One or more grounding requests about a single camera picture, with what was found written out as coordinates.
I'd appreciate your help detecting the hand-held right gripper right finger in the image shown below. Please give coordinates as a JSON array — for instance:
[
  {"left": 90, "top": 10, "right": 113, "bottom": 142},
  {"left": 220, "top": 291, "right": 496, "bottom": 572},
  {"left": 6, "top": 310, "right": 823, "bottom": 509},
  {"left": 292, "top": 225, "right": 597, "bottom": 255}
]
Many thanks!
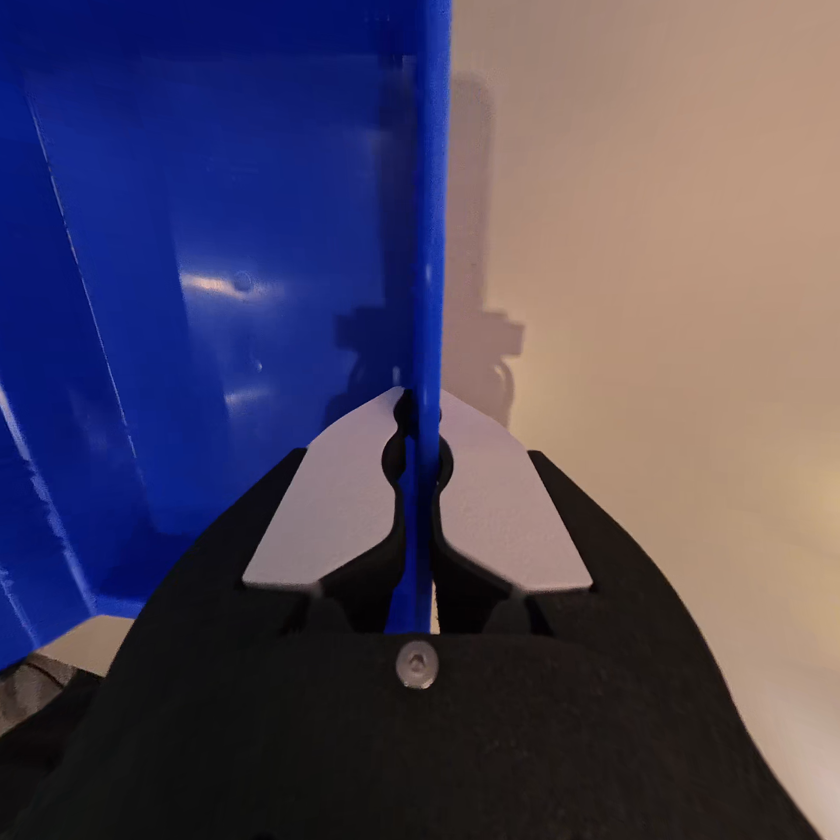
[{"left": 430, "top": 388, "right": 594, "bottom": 634}]

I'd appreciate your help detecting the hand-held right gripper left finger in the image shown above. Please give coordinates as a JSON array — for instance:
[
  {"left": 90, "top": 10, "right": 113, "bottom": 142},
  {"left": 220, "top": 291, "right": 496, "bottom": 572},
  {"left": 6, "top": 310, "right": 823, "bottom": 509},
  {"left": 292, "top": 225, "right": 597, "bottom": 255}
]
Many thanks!
[{"left": 243, "top": 386, "right": 413, "bottom": 634}]

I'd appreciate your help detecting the blue plastic bin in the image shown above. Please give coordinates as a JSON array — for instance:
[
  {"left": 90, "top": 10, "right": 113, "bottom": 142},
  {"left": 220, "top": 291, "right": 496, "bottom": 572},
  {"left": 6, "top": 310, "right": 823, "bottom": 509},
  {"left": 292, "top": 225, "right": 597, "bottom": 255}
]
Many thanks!
[{"left": 0, "top": 0, "right": 454, "bottom": 672}]

